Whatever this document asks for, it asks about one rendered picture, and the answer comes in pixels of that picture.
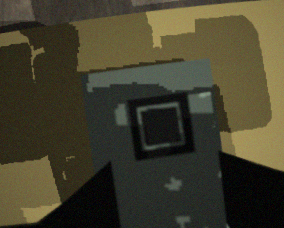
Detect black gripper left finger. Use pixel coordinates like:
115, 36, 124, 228
0, 161, 121, 228

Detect tan panel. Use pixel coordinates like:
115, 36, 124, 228
0, 0, 284, 226

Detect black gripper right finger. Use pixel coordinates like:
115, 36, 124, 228
218, 150, 284, 228

